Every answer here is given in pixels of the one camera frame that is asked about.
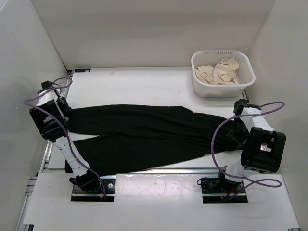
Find beige trousers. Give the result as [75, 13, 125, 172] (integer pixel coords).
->
[195, 57, 240, 85]

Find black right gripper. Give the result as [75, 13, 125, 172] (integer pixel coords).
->
[226, 117, 249, 149]

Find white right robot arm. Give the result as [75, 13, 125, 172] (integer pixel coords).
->
[216, 99, 286, 193]

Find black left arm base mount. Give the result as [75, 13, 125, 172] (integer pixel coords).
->
[69, 175, 116, 202]

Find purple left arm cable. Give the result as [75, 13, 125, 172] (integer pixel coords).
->
[23, 77, 109, 200]

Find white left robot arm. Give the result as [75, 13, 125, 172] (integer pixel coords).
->
[25, 81, 103, 193]

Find aluminium table edge rail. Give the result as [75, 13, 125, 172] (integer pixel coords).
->
[98, 167, 219, 176]

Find black trousers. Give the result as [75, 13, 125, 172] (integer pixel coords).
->
[68, 105, 237, 175]

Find dark label sticker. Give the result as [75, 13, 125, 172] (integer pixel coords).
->
[74, 68, 91, 73]

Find white plastic laundry basket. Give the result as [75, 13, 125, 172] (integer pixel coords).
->
[191, 50, 256, 98]

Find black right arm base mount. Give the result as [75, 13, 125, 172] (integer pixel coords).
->
[197, 178, 248, 204]

